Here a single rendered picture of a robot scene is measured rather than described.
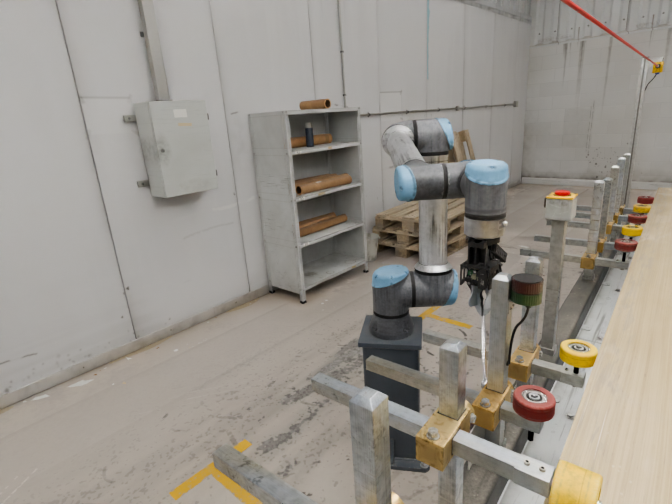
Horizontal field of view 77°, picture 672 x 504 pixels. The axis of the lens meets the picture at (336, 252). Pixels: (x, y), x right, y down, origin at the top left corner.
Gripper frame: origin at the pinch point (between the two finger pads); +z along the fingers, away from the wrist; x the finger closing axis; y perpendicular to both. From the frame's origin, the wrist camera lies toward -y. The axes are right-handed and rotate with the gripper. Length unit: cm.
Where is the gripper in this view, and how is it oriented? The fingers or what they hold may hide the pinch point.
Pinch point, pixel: (483, 310)
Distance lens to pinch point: 113.9
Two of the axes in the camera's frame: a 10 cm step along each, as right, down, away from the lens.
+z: 0.6, 9.5, 3.0
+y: -6.2, 2.7, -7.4
